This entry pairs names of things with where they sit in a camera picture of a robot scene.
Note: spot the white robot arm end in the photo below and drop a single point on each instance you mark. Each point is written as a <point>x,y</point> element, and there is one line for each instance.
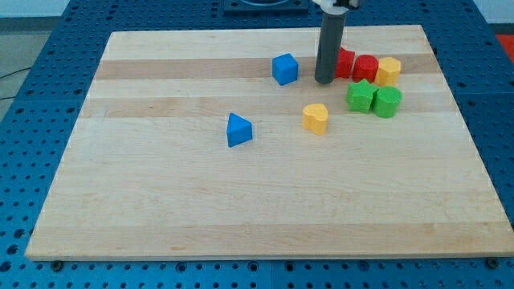
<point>339,7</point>

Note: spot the blue cube block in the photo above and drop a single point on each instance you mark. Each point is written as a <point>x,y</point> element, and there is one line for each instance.
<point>285,69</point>

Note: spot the green star block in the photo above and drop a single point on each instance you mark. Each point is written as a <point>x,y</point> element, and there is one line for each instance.
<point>360,96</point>

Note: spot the blue triangle block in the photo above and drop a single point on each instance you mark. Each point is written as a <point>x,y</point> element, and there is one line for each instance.
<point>238,130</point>

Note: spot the wooden board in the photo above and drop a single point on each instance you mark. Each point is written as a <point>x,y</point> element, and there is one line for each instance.
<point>147,173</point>

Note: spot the yellow heart block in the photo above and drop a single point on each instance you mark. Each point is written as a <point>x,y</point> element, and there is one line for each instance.
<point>315,118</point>

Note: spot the red moon block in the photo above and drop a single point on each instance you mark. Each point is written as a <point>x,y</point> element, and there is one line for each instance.
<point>345,62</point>

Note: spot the red cylinder block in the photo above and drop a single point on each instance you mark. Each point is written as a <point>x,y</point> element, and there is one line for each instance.
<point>365,67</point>

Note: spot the green cylinder block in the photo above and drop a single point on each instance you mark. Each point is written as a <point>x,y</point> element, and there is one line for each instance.
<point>387,101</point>

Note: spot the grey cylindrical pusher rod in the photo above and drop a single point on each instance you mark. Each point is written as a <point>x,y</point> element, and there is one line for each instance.
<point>331,31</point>

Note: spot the yellow hexagon block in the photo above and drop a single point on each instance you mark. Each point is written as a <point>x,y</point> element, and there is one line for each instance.
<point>388,71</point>

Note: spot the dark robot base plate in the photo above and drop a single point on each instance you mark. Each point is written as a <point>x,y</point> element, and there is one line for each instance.
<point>264,6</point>

